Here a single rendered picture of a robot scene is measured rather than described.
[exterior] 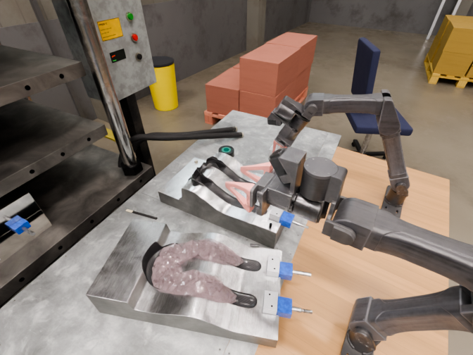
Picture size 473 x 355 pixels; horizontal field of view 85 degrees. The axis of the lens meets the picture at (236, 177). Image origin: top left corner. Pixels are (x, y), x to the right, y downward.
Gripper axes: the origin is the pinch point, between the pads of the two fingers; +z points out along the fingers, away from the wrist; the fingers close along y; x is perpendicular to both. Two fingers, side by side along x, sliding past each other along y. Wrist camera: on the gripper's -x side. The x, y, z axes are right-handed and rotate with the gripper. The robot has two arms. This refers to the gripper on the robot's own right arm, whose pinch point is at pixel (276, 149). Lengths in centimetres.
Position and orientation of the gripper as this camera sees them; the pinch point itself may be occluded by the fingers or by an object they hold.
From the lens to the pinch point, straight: 111.6
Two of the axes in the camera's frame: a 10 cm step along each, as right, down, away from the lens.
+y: -4.6, 5.8, -6.7
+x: 8.0, 6.1, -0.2
